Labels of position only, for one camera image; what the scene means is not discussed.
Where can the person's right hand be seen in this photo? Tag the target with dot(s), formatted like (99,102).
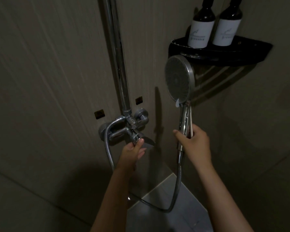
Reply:
(195,147)

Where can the person's left hand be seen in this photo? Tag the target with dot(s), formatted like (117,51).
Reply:
(130,155)

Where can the chrome shower mixer faucet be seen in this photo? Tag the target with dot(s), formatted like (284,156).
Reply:
(125,131)

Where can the white toothbrush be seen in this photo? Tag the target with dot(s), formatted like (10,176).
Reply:
(189,123)

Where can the round chrome shower head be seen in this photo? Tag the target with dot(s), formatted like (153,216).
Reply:
(178,79)

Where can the person's left forearm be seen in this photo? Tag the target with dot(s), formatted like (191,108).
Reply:
(113,202)

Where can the person's right forearm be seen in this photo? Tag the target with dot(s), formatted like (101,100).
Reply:
(222,200)

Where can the black corner shelf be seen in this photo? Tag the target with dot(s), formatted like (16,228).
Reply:
(244,51)

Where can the dark pump bottle white label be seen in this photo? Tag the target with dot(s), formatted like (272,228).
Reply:
(200,31)
(226,31)

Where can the black rail wall bracket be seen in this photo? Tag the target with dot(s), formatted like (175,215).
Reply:
(139,100)
(99,114)

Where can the chrome shower riser rail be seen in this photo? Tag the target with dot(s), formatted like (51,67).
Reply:
(116,53)

